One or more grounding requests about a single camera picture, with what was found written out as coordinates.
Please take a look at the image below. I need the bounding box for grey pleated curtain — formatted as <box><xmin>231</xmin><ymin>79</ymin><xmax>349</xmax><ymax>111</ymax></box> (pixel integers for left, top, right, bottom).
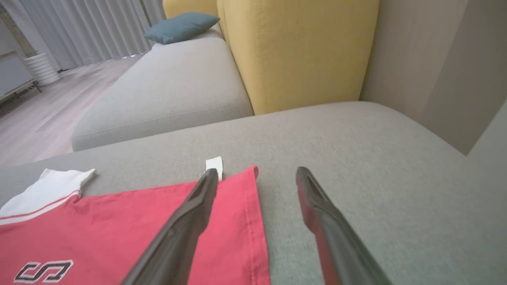
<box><xmin>0</xmin><ymin>0</ymin><xmax>167</xmax><ymax>72</ymax></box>

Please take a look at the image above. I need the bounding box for red and white jersey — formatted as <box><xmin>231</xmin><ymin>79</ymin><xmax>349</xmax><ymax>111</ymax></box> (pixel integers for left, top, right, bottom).
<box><xmin>0</xmin><ymin>156</ymin><xmax>271</xmax><ymax>285</ymax></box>

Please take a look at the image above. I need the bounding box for grey low cabinet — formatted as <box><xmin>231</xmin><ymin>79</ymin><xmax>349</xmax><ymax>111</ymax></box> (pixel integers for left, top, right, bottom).
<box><xmin>0</xmin><ymin>51</ymin><xmax>42</xmax><ymax>104</ymax></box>

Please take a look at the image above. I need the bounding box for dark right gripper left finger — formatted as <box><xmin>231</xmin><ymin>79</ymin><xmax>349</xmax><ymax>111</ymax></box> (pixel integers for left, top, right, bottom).
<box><xmin>121</xmin><ymin>168</ymin><xmax>219</xmax><ymax>285</ymax></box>

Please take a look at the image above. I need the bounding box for small grey sofa seat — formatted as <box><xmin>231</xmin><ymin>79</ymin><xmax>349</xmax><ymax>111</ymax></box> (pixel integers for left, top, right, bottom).
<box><xmin>71</xmin><ymin>27</ymin><xmax>254</xmax><ymax>152</ymax></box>

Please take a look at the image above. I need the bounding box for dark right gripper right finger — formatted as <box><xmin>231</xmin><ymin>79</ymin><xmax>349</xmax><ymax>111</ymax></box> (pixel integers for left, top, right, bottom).
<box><xmin>296</xmin><ymin>166</ymin><xmax>393</xmax><ymax>285</ymax></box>

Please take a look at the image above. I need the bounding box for teal throw pillow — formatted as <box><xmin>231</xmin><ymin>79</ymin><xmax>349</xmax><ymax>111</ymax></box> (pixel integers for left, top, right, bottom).
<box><xmin>144</xmin><ymin>11</ymin><xmax>220</xmax><ymax>45</ymax></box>

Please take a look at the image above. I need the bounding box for yellow sofa backrest cushion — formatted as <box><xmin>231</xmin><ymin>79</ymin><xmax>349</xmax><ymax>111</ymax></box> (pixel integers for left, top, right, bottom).
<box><xmin>217</xmin><ymin>0</ymin><xmax>380</xmax><ymax>116</ymax></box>
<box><xmin>162</xmin><ymin>0</ymin><xmax>221</xmax><ymax>29</ymax></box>

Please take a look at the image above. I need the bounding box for large grey sofa seat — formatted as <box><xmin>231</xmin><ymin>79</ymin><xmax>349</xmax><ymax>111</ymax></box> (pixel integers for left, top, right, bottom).
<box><xmin>0</xmin><ymin>101</ymin><xmax>507</xmax><ymax>285</ymax></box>

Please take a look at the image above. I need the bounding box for white ribbed cylinder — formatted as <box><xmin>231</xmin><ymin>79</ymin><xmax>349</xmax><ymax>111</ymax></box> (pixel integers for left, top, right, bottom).
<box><xmin>24</xmin><ymin>53</ymin><xmax>62</xmax><ymax>86</ymax></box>

